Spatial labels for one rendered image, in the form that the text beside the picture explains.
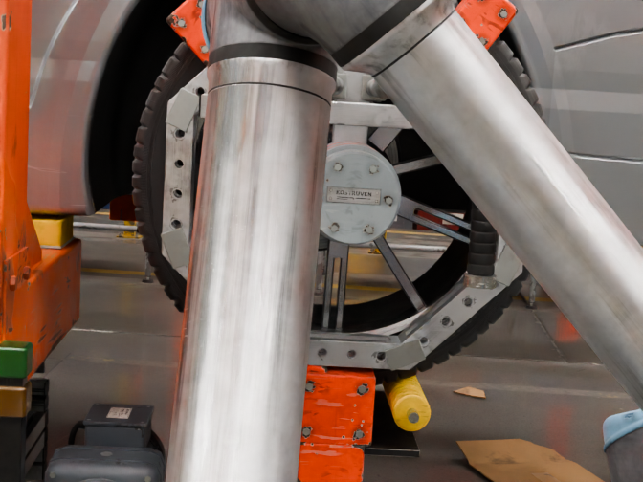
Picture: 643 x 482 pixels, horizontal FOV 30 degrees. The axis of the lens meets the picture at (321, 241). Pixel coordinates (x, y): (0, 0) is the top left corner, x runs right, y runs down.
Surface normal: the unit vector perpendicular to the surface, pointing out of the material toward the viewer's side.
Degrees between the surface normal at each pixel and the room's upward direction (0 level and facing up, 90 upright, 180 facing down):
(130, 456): 0
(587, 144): 90
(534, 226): 106
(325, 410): 90
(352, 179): 90
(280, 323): 77
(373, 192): 90
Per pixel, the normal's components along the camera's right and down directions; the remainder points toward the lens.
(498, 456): 0.15, -0.94
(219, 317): -0.37, -0.19
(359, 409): 0.04, 0.14
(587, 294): -0.36, 0.46
